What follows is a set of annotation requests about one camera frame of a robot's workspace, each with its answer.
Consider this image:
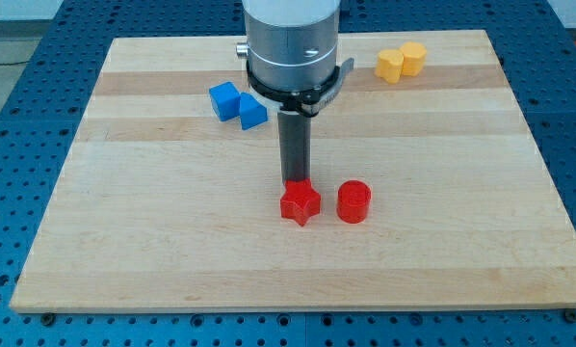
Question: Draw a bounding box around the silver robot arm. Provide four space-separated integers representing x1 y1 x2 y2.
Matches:
236 0 354 118

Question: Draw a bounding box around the red star block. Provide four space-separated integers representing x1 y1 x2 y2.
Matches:
280 178 322 227

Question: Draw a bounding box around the blue triangle block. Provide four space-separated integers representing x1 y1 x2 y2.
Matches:
239 93 268 130

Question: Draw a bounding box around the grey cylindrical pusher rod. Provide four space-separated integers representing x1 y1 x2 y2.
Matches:
277 112 311 182

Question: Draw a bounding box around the red cylinder block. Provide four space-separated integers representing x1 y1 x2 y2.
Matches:
336 180 372 224

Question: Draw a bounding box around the blue cube block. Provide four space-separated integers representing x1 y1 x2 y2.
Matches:
209 82 241 121

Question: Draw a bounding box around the wooden board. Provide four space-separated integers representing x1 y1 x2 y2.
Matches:
10 30 576 313

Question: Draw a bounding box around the blue perforated metal table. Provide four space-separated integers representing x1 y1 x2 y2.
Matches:
0 0 576 346

